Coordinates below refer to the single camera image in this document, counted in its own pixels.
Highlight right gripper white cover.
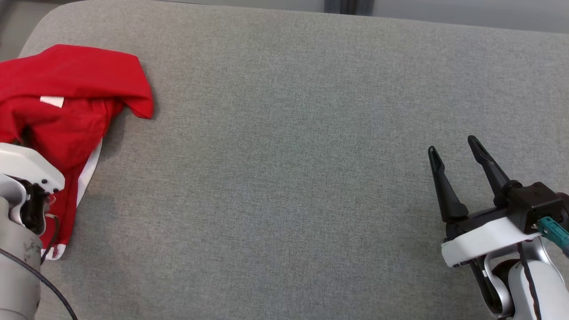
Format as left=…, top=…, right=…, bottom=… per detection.
left=428, top=135, right=541, bottom=268

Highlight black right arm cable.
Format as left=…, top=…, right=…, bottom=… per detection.
left=517, top=244, right=542, bottom=320

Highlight teal right camera connector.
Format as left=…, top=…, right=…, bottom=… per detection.
left=537, top=216, right=569, bottom=252

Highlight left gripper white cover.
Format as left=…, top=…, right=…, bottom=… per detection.
left=0, top=142, right=66, bottom=194

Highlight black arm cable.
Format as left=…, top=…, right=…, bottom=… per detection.
left=517, top=244, right=542, bottom=320
left=0, top=248, right=80, bottom=320

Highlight red shorts with white stripe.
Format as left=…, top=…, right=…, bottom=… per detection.
left=0, top=44, right=155, bottom=261

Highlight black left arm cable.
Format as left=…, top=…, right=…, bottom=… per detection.
left=0, top=248, right=80, bottom=320

